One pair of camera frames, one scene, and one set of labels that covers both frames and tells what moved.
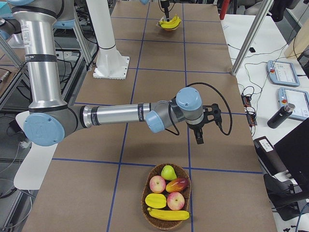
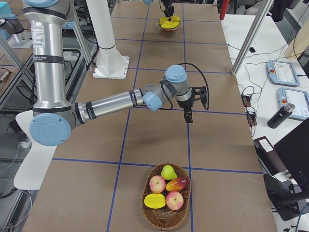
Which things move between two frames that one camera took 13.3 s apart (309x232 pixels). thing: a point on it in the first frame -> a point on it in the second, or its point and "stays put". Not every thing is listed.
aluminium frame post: [262, 12] stays put
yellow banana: [168, 215] -> [169, 22]
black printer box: [270, 158] stays put
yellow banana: [171, 26] stays put
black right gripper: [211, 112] -> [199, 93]
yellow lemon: [156, 200] stays put
